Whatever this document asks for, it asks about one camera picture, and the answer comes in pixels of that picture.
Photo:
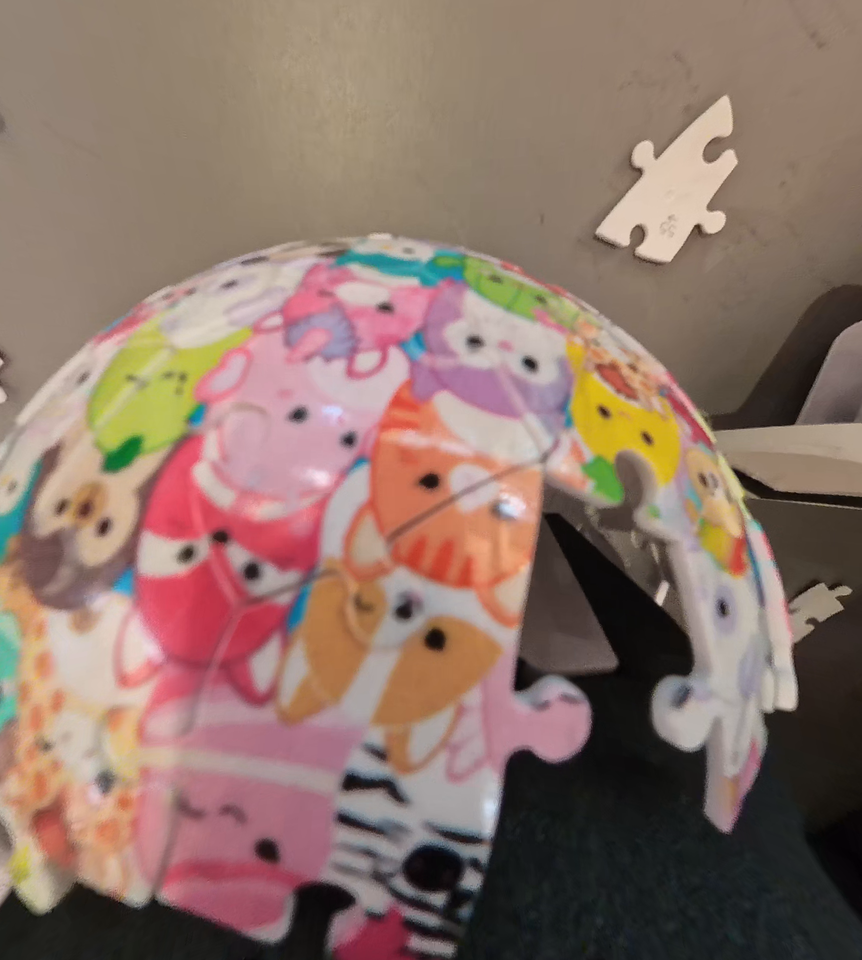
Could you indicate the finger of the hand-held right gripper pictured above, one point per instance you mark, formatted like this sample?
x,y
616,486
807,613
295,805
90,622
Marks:
x,y
836,458

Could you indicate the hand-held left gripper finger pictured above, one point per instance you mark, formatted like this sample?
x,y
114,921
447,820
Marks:
x,y
573,608

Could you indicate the colourful puzzle ball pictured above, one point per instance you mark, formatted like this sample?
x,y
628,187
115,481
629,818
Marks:
x,y
326,600

